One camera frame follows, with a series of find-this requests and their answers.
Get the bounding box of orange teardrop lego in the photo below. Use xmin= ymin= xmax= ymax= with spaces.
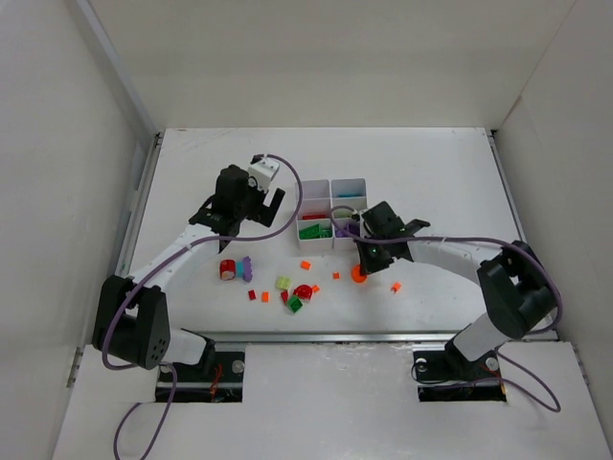
xmin=351 ymin=265 xmax=368 ymax=284

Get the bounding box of purple lego block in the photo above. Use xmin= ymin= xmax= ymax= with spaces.
xmin=335 ymin=224 xmax=360 ymax=238

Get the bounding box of green lego plate piece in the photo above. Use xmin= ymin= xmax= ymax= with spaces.
xmin=298 ymin=223 xmax=323 ymax=240

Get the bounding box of purple flower lego piece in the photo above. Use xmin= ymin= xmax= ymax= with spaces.
xmin=236 ymin=256 xmax=253 ymax=283

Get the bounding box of red cylinder lego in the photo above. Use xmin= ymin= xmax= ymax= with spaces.
xmin=219 ymin=259 xmax=237 ymax=281

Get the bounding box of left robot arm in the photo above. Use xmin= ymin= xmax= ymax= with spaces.
xmin=92 ymin=155 xmax=285 ymax=371

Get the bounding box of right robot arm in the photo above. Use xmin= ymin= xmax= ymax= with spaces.
xmin=356 ymin=201 xmax=561 ymax=381

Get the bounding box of left white compartment tray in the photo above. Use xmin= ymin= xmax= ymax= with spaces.
xmin=296 ymin=179 xmax=333 ymax=254

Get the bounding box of white compartment tray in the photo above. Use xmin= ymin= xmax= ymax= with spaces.
xmin=296 ymin=179 xmax=333 ymax=254
xmin=330 ymin=178 xmax=368 ymax=250

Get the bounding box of right white compartment tray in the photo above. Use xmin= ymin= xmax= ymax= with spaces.
xmin=330 ymin=178 xmax=368 ymax=250

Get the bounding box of lime lego brick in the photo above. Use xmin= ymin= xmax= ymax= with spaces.
xmin=275 ymin=276 xmax=292 ymax=290

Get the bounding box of red dome lego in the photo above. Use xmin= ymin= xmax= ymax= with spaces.
xmin=293 ymin=285 xmax=313 ymax=301

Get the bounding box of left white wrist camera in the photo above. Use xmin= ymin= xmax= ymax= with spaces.
xmin=247 ymin=156 xmax=281 ymax=194

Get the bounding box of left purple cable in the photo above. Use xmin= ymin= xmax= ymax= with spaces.
xmin=101 ymin=152 xmax=304 ymax=460

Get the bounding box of purple cable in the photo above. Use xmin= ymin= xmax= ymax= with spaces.
xmin=329 ymin=205 xmax=562 ymax=413
xmin=101 ymin=152 xmax=304 ymax=460

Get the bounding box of metal rail front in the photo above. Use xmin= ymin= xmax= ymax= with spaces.
xmin=205 ymin=331 xmax=556 ymax=345

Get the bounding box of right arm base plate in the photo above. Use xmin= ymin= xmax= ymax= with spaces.
xmin=411 ymin=350 xmax=507 ymax=403

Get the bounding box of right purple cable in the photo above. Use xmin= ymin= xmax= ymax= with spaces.
xmin=329 ymin=205 xmax=562 ymax=413

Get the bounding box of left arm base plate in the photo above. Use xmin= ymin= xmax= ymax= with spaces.
xmin=172 ymin=348 xmax=245 ymax=403

